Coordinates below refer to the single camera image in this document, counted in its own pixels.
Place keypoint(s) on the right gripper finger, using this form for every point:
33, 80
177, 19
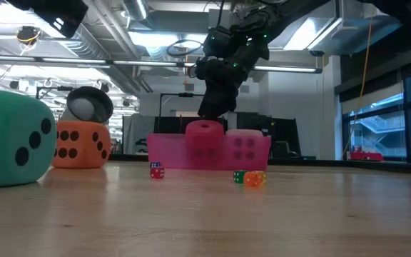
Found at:
218, 103

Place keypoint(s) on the large red foam die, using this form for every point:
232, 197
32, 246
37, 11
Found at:
205, 137

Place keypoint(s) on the large pink foam die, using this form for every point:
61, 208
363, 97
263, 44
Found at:
244, 132

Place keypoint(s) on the translucent pink plastic tray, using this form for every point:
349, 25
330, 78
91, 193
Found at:
166, 153

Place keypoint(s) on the small green die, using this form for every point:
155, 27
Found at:
238, 177

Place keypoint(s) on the small yellow die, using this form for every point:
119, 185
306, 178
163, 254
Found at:
263, 176

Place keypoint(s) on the large teal foam die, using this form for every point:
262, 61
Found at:
2, 125

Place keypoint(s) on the large orange foam die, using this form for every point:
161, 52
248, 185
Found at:
84, 157

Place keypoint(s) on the black gantry stand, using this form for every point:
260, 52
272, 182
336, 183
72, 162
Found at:
186, 94

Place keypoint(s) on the black ceiling device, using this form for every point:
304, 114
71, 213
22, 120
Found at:
27, 34

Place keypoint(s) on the black partition screen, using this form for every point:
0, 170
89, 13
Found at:
170, 125

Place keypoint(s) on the black cabinet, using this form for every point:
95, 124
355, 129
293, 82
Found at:
287, 130

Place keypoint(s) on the black office chair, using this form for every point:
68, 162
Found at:
280, 150

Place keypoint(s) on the long ceiling light bar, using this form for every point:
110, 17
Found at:
148, 63

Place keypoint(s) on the small orange die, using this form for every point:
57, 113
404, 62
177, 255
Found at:
252, 180

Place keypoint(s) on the grey cloth cover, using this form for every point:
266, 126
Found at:
137, 132

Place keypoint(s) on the small blue die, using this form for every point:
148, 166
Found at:
155, 164

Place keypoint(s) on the small red die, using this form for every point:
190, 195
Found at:
157, 173

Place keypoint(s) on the white desk fan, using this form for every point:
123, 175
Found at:
84, 107

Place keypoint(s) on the red cart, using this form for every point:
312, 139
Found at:
366, 156

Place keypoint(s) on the black aluminium table frame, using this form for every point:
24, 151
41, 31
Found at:
316, 163

